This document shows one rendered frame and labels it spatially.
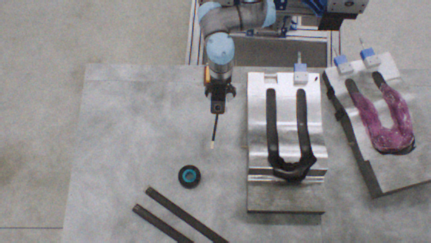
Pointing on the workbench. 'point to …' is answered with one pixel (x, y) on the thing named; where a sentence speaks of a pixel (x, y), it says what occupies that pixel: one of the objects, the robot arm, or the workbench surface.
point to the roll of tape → (188, 174)
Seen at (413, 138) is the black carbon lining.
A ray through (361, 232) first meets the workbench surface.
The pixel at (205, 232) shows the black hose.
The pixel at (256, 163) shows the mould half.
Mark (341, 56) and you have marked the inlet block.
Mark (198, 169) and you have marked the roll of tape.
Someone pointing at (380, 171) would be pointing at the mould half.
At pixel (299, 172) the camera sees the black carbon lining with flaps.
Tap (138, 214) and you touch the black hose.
